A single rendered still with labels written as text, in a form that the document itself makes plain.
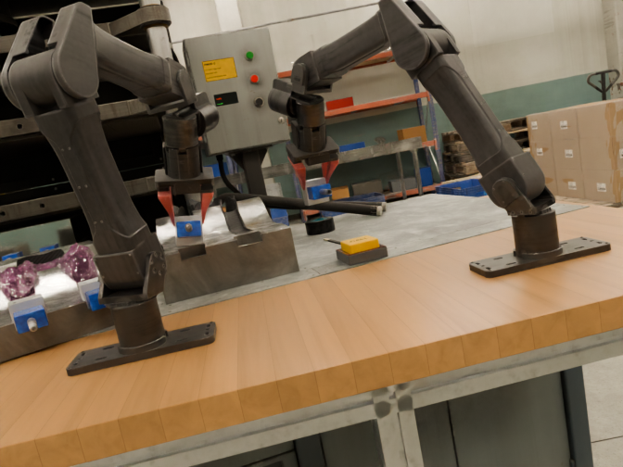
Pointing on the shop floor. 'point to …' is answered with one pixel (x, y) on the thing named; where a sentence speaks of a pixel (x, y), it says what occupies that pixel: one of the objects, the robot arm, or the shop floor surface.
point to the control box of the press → (238, 98)
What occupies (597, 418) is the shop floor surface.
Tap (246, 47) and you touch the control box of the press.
